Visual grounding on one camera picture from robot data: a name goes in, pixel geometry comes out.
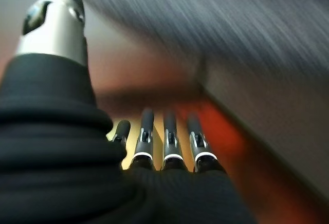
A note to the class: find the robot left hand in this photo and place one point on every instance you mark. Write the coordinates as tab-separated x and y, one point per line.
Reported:
64	170

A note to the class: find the grey upholstered armchair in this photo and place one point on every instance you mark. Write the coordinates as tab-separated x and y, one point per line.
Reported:
205	16

